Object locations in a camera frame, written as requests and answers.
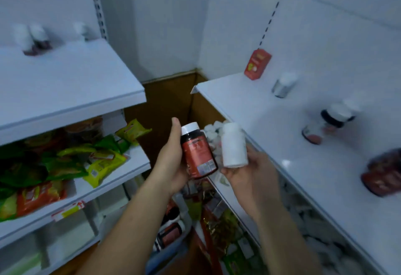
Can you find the person's right hand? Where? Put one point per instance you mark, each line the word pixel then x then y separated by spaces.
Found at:
pixel 257 187

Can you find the person's left hand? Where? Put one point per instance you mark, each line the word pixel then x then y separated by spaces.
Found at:
pixel 170 165

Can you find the blue label white bottle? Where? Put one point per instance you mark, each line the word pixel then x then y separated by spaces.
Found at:
pixel 234 146

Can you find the white metal shelf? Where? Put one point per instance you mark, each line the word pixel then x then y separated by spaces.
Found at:
pixel 62 80
pixel 266 111

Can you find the clear plastic bin of bottles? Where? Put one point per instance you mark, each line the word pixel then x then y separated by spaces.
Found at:
pixel 175 249

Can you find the dark bottle orange label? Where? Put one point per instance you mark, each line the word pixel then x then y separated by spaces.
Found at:
pixel 349 107
pixel 325 124

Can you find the silver label bottle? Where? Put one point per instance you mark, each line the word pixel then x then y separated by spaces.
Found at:
pixel 283 85

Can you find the person's left forearm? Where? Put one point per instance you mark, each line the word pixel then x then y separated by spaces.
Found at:
pixel 125 240

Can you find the red carton box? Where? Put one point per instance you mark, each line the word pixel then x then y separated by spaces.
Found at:
pixel 257 64

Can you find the pile of mixed packets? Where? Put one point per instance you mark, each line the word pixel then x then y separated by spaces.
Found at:
pixel 219 227

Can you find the orange instant noodle cup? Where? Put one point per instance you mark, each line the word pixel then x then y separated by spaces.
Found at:
pixel 84 126

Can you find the pile of snack bags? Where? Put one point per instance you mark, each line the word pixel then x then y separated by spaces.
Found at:
pixel 62 171

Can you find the red yellow price tag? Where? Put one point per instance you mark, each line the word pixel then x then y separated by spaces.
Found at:
pixel 67 210

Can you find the row of pale flat packs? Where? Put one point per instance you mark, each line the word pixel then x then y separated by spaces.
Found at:
pixel 62 243

